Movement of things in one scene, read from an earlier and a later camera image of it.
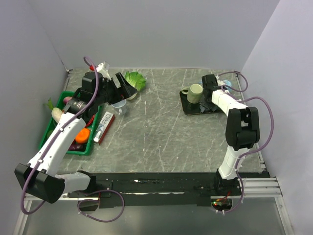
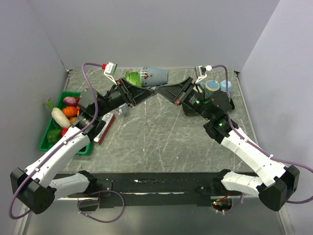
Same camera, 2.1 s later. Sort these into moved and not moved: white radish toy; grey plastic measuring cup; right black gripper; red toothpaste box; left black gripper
Moved: left black gripper; right black gripper
Not moved: grey plastic measuring cup; red toothpaste box; white radish toy
